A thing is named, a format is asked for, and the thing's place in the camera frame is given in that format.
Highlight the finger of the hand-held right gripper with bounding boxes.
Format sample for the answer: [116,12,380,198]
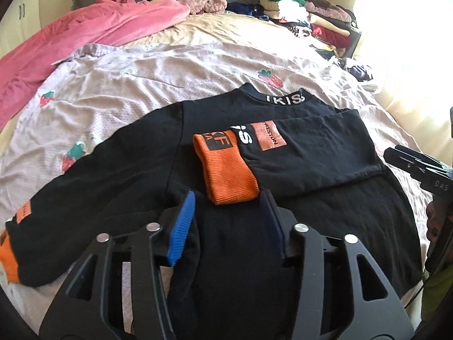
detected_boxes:
[384,145,453,185]

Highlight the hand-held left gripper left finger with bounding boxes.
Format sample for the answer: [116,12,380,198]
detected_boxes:
[39,189,197,340]

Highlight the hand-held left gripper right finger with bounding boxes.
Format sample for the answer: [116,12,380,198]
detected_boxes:
[260,188,415,340]

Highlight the black sweater with orange cuffs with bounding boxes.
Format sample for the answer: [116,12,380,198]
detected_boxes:
[0,83,424,340]

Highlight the white bag of clothes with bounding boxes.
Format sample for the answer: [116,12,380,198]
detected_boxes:
[345,57,376,83]

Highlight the pile of folded clothes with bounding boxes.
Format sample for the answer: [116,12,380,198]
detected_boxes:
[260,0,362,58]

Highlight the dark blue clothes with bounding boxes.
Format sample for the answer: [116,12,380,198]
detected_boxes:
[226,2,270,20]

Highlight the person's right hand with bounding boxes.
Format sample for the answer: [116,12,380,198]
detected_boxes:
[426,201,453,245]

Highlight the person's green clothing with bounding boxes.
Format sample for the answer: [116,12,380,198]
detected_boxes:
[422,271,453,321]

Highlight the lilac strawberry print bed sheet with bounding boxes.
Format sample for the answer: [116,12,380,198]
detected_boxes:
[0,42,437,326]

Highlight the pink blanket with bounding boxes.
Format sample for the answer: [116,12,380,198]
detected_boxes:
[0,0,192,130]

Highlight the fuzzy pink garment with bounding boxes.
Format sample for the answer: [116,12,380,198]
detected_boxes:
[186,0,228,16]

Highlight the white wardrobe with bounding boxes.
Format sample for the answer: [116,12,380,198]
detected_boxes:
[0,0,41,45]

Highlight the black cable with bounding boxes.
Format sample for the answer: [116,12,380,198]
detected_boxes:
[406,278,428,308]

